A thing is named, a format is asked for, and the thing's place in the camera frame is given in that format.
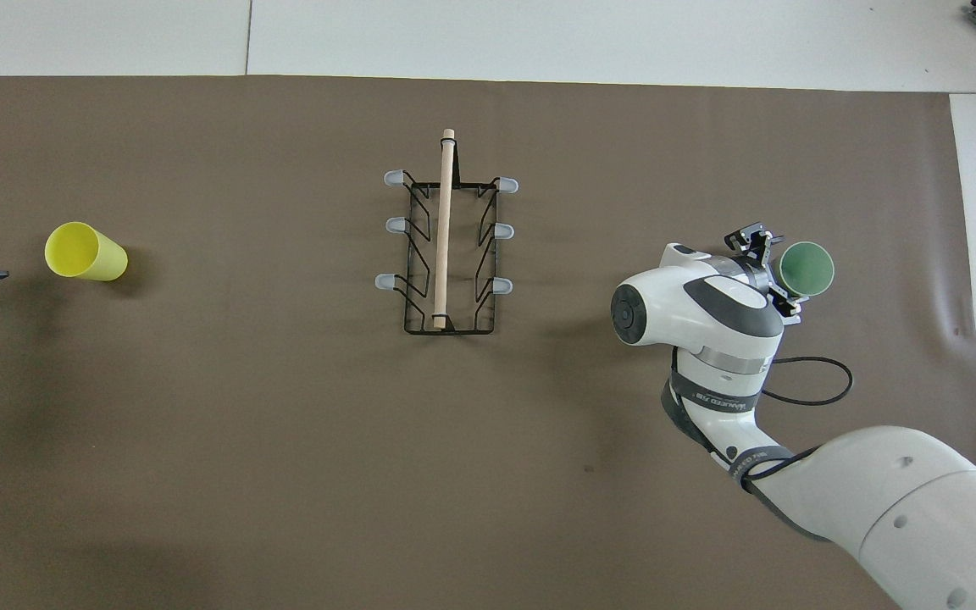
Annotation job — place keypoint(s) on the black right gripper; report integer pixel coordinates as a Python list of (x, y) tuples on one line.
[(766, 269)]

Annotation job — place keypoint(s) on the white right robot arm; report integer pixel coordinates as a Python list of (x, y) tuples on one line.
[(708, 313)]

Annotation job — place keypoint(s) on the brown table mat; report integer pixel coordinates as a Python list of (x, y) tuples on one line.
[(285, 466)]

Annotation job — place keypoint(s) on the yellow plastic cup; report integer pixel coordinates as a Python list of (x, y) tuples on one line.
[(85, 252)]

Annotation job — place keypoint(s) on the green plastic cup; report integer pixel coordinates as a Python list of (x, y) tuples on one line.
[(808, 269)]

